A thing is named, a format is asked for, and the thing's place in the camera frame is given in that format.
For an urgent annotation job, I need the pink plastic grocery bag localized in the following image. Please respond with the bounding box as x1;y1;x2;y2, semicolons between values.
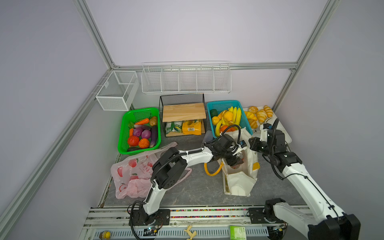
111;142;178;199

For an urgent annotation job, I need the magenta onion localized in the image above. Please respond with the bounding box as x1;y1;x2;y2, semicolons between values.
141;130;152;139

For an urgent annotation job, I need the brown potato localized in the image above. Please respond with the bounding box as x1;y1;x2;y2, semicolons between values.
149;116;158;127

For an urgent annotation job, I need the striped croissant far right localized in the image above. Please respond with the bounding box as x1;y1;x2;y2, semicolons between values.
264;105;274;118

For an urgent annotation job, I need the green card on rail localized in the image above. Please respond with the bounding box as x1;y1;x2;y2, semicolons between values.
230;226;247;240

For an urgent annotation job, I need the orange fruit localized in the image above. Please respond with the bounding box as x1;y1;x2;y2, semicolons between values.
220;125;229;133

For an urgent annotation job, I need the orange pumpkin toy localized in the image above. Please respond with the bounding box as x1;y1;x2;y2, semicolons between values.
138;138;150;149

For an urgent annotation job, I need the long white wire basket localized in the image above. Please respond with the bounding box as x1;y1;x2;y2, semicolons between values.
141;61;232;94

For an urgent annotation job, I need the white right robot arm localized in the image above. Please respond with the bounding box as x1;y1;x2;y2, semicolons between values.
249;129;361;240

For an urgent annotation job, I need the yellow croissant left back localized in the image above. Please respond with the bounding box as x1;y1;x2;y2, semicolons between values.
245;111;258;121

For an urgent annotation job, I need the green plastic vegetable basket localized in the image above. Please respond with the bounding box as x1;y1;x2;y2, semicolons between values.
118;108;161;155

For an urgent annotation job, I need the yellow banana bunch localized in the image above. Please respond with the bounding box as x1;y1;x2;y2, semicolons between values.
214;107;242;137

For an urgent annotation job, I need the black wire wooden shelf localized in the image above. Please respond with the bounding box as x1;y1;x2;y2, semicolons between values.
159;94;208;137

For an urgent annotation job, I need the cream canvas tote bag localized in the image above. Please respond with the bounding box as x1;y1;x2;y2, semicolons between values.
204;129;260;197

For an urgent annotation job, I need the red tomato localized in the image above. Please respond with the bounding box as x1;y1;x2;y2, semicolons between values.
127;135;140;147

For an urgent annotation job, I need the teal plastic fruit basket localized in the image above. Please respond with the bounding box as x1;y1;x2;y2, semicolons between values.
207;100;253;138

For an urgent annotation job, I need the yellow striped croissant front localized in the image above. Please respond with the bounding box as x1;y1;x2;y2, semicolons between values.
248;119;259;129

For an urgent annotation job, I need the striped croissant middle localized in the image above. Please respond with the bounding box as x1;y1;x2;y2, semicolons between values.
256;110;268;124

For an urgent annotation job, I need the yellow snack packet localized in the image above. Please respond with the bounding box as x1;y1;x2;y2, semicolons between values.
182;120;202;136

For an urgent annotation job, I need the round bread roll back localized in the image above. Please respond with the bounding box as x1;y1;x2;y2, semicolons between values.
248;106;259;114

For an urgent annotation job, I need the small white mesh basket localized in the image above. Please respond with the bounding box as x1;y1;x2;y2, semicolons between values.
96;71;140;112

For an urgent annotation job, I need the white plastic tray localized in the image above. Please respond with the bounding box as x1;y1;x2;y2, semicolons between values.
242;105;292;145

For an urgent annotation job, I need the green avocado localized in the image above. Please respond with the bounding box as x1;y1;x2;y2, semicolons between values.
210;109;219;118

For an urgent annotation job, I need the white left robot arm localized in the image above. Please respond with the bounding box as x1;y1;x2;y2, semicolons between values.
129;134;247;227

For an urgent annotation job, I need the carrot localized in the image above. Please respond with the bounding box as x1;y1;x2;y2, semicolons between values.
135;118;150;125

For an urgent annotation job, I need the dark purple eggplant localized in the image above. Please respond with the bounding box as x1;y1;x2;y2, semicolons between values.
150;125;159;148

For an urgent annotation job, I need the green snack packet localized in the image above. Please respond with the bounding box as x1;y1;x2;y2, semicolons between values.
166;121;183;135

